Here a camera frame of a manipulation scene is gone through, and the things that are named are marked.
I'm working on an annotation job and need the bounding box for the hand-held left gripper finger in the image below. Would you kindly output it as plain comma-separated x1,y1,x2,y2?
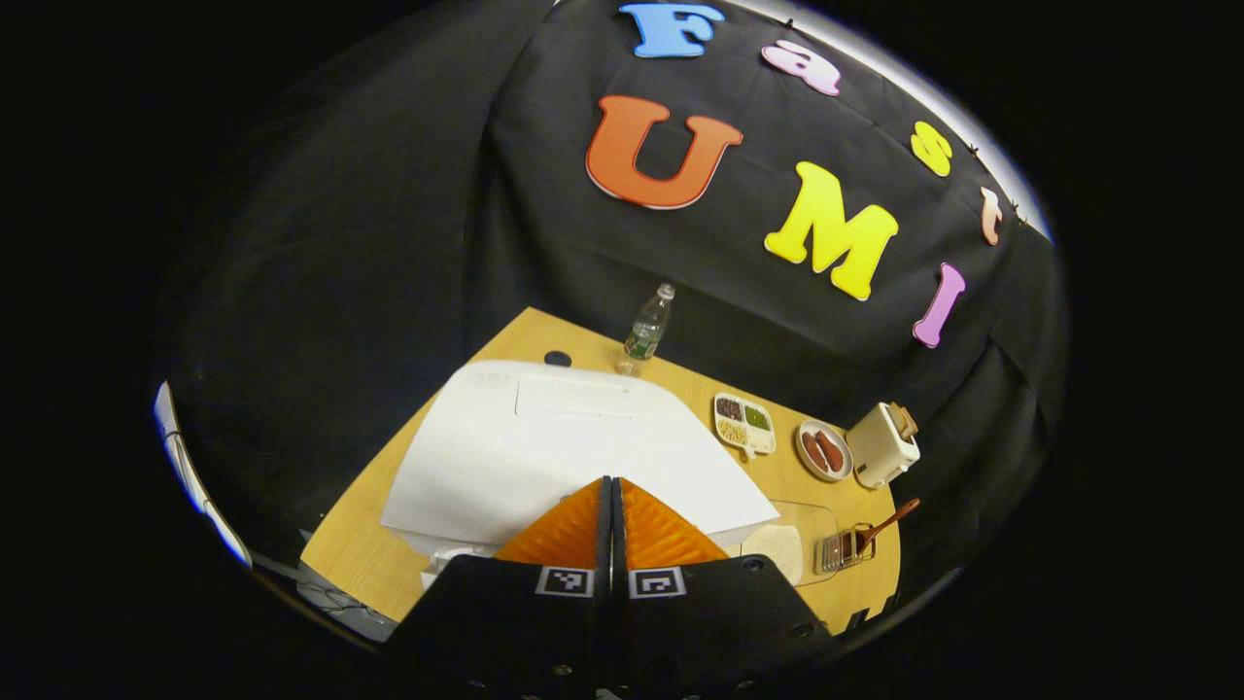
389,476,615,696
614,476,837,696

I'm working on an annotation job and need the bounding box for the black backdrop cloth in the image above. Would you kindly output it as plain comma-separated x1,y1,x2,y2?
165,0,1070,623

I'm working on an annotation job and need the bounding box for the white toaster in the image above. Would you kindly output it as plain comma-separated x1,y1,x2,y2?
845,402,921,489

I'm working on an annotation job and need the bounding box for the brown wooden spoon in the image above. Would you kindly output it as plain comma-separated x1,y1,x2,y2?
855,498,921,557

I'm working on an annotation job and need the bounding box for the white round plate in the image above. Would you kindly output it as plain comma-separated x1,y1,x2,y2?
795,419,854,483

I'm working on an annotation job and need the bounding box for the white divided grain dish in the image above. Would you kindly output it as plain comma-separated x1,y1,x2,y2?
712,392,778,461

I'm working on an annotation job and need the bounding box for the white side desk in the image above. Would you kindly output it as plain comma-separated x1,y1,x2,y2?
154,381,254,570

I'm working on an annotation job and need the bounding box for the clear water bottle green label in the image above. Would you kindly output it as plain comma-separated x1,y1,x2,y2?
615,283,676,378

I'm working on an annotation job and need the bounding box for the wire chopstick holder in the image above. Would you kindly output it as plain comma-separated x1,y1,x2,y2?
814,523,877,575

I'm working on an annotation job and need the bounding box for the white rice cooker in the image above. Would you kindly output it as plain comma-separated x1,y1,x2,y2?
381,360,781,589

